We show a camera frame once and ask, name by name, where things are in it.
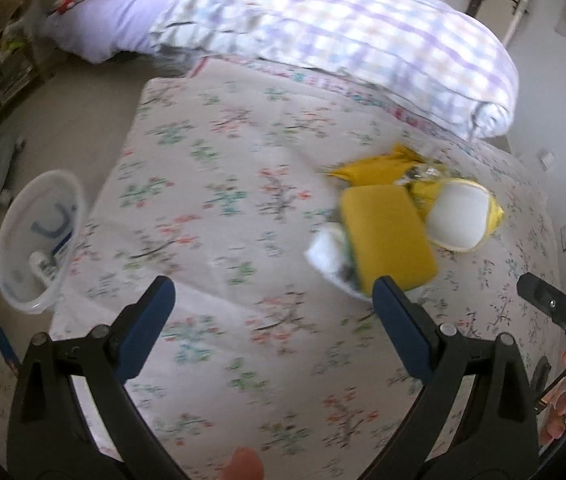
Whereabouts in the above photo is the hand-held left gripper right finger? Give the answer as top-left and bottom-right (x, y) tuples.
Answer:
(363, 275), (547, 480)

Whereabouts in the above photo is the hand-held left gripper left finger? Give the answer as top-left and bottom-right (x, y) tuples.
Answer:
(7, 275), (190, 480)

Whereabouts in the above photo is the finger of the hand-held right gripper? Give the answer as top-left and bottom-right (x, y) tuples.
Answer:
(516, 272), (566, 342)

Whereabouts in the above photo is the yellow sponge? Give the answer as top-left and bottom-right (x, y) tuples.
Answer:
(340, 185), (439, 292)

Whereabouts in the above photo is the white tissue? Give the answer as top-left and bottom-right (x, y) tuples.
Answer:
(305, 222), (380, 302)

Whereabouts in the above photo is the white tube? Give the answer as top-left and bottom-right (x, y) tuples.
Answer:
(29, 252), (62, 282)

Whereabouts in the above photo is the yellow white bag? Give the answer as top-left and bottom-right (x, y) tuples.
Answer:
(406, 175), (507, 254)

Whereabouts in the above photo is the white translucent plastic bin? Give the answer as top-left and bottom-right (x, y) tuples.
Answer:
(0, 170), (86, 316)

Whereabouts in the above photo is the yellow snack wrapper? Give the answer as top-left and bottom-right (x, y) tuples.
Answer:
(326, 143), (430, 189)

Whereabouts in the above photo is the person's right hand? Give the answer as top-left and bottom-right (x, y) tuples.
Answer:
(538, 347), (566, 447)

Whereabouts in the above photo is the person's left hand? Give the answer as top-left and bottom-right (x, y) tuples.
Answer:
(227, 447), (267, 480)

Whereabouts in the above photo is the blue flat box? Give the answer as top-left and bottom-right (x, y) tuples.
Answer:
(0, 323), (22, 377)

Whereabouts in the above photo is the floral tablecloth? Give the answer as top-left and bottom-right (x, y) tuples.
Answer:
(48, 57), (564, 480)

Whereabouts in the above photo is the toy shelf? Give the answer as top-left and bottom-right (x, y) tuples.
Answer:
(0, 10), (44, 113)

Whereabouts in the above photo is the purple bed sheet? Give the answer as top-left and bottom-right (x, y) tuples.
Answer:
(44, 0), (199, 64)

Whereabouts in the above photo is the plaid quilt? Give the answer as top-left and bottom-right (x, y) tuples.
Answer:
(149, 0), (520, 140)

